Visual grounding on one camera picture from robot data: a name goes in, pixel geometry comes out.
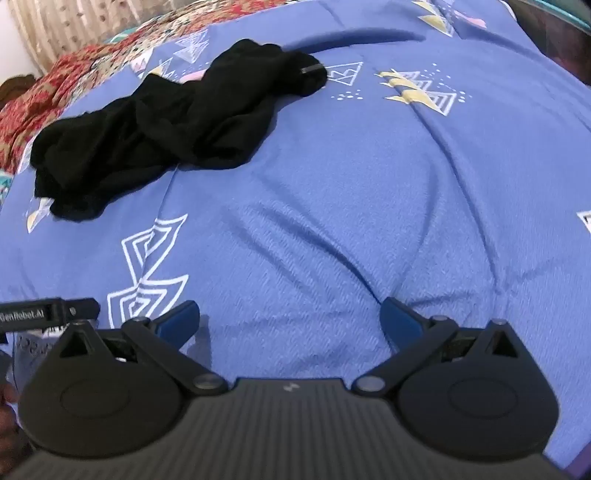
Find beige dotted curtain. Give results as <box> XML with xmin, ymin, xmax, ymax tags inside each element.
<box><xmin>7</xmin><ymin>0</ymin><xmax>188</xmax><ymax>73</ymax></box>

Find blue patterned bedsheet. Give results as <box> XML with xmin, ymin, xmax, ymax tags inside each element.
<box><xmin>1</xmin><ymin>1</ymin><xmax>590</xmax><ymax>466</ymax></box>

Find dark wooden headboard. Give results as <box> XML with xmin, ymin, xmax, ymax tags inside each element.
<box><xmin>0</xmin><ymin>74</ymin><xmax>36</xmax><ymax>109</ymax></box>

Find red floral blanket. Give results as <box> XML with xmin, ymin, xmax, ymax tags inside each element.
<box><xmin>1</xmin><ymin>1</ymin><xmax>283</xmax><ymax>176</ymax></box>

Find black pants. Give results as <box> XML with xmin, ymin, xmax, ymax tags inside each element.
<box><xmin>30</xmin><ymin>39</ymin><xmax>328</xmax><ymax>221</ymax></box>

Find person's left hand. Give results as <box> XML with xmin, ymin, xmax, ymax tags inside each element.
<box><xmin>0</xmin><ymin>383</ymin><xmax>32</xmax><ymax>477</ymax></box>

